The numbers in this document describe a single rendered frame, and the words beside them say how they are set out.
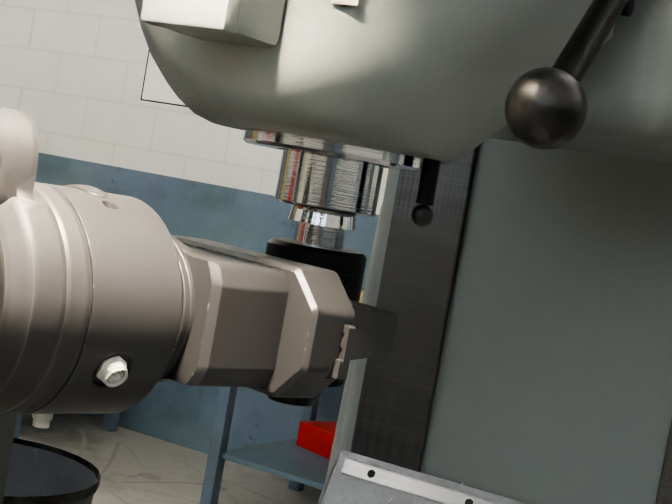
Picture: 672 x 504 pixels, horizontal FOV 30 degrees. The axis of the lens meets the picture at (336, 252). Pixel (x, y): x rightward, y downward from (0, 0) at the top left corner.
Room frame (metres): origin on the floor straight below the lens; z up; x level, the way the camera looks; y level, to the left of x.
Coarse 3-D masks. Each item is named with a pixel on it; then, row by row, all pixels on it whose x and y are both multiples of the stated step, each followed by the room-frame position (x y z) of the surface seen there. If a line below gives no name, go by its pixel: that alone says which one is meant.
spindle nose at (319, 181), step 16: (288, 160) 0.57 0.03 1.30; (304, 160) 0.56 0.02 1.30; (320, 160) 0.56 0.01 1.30; (336, 160) 0.56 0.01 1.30; (352, 160) 0.56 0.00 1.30; (288, 176) 0.57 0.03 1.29; (304, 176) 0.56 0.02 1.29; (320, 176) 0.56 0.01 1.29; (336, 176) 0.56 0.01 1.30; (352, 176) 0.56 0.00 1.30; (368, 176) 0.57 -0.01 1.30; (288, 192) 0.57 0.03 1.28; (304, 192) 0.56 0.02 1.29; (320, 192) 0.56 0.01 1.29; (336, 192) 0.56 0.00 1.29; (352, 192) 0.56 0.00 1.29; (368, 192) 0.57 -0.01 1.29; (320, 208) 0.56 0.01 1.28; (336, 208) 0.56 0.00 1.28; (352, 208) 0.56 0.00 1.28; (368, 208) 0.57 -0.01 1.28
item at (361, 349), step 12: (360, 312) 0.56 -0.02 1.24; (372, 312) 0.57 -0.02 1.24; (384, 312) 0.57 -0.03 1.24; (360, 324) 0.56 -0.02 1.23; (372, 324) 0.57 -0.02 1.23; (384, 324) 0.57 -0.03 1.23; (396, 324) 0.58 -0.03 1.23; (360, 336) 0.56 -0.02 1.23; (372, 336) 0.57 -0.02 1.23; (384, 336) 0.58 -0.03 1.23; (360, 348) 0.57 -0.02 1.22; (372, 348) 0.57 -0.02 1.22; (384, 348) 0.58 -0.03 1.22
